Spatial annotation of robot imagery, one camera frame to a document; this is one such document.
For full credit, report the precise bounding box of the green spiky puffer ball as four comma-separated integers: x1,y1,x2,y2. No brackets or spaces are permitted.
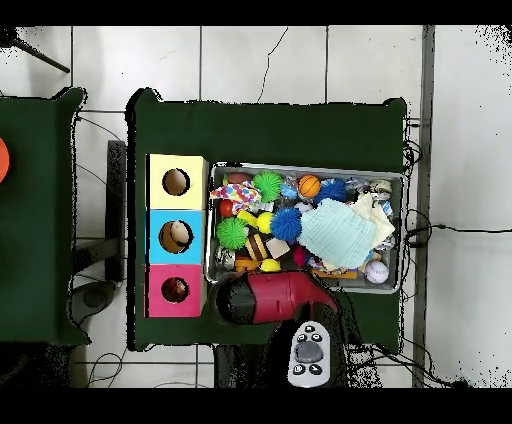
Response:
215,216,249,251
251,170,284,203

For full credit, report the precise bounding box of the dark green table cloth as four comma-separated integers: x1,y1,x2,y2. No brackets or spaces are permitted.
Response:
126,88,408,352
0,87,90,346

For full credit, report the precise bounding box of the black power cable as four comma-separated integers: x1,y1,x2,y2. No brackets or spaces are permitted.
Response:
405,223,512,246

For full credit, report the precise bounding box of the white baseball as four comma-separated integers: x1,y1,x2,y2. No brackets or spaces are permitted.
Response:
364,260,390,284

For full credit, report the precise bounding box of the wooden box with three holes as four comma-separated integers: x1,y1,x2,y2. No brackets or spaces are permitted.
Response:
144,153,210,319

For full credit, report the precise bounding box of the orange disc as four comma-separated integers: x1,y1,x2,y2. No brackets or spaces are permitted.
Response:
0,137,11,184

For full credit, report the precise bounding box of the toy hamburger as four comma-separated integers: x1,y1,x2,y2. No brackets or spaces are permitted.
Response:
244,232,268,261

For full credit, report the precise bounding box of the large blue fuzzy eyed ball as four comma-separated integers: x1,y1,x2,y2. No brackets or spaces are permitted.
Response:
269,206,303,244

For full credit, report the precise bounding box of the black panel stand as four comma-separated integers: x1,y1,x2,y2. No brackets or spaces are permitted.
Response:
105,139,127,283

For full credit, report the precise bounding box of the colourful dot print cloth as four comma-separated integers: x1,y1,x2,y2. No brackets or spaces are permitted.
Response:
209,180,263,215

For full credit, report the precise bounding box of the metal wire mesh bin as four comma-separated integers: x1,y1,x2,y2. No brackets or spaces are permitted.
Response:
205,161,405,295

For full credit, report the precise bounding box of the black tripod leg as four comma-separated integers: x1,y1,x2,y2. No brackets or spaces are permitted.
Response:
0,27,71,74

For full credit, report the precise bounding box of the grey round base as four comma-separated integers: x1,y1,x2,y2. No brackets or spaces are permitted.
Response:
71,279,117,325

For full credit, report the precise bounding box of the light blue waffle cloth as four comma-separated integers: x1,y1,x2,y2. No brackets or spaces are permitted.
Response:
297,197,377,270

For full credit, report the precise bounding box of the small blue fuzzy eyed ball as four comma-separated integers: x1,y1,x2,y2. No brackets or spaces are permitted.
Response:
313,177,348,205

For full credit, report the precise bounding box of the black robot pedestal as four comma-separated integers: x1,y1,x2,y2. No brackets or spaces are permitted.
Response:
215,344,281,388

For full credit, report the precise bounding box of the orange toy basketball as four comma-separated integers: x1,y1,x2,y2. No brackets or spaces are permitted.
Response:
297,174,322,199

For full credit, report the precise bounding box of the cream waffle cloth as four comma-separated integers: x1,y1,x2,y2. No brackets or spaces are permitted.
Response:
351,192,396,249

